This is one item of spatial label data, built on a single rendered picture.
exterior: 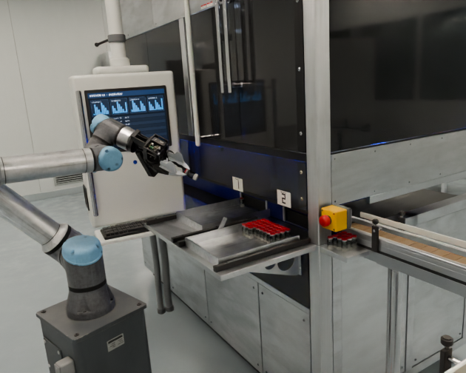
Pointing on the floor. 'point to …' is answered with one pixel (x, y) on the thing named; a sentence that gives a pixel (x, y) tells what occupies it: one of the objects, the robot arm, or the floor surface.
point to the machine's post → (318, 177)
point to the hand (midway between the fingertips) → (183, 172)
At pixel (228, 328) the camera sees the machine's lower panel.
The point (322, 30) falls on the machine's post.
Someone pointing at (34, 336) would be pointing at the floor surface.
